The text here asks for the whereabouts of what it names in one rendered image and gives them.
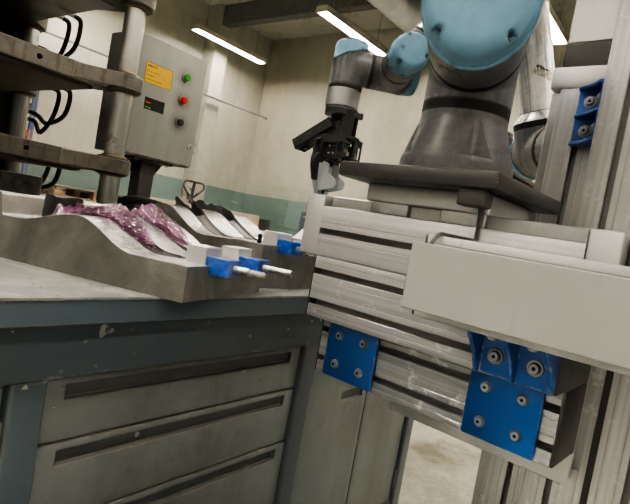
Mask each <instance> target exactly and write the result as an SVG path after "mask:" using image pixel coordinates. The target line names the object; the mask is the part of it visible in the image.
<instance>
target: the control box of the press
mask: <svg viewBox="0 0 630 504"><path fill-rule="evenodd" d="M121 35H122V32H116V33H112V37H111V43H110V50H109V56H108V63H107V69H111V70H114V69H116V68H117V61H118V55H119V48H120V42H121ZM206 69H207V62H206V61H203V60H201V59H199V58H197V57H195V56H193V55H191V54H188V53H186V52H184V51H182V50H180V49H178V48H176V47H173V46H171V45H169V44H167V43H165V42H163V41H161V40H158V39H156V38H154V37H152V36H150V35H148V34H145V33H144V34H143V41H142V47H141V53H140V60H139V66H138V72H137V75H139V76H140V77H141V78H142V80H143V81H144V84H143V90H142V95H140V96H139V97H135V98H133V104H132V111H131V117H130V124H129V130H128V136H127V143H126V149H125V156H124V157H125V158H127V159H128V160H129V161H130V162H131V167H130V171H131V174H130V180H129V187H128V193H127V196H128V195H138V196H143V197H147V198H150V195H151V189H152V183H153V176H154V175H155V174H156V172H157V171H158V170H159V169H160V168H161V166H165V168H169V167H180V168H189V167H191V161H192V155H193V149H194V142H195V136H196V130H197V124H198V118H199V112H200V106H201V100H202V94H203V87H204V81H205V75H206ZM112 94H113V92H109V91H103V95H102V102H101V108H100V115H99V121H98V128H97V134H96V141H95V147H94V148H95V149H96V150H101V151H104V145H105V139H106V132H107V126H108V120H109V113H110V107H111V100H112Z"/></svg>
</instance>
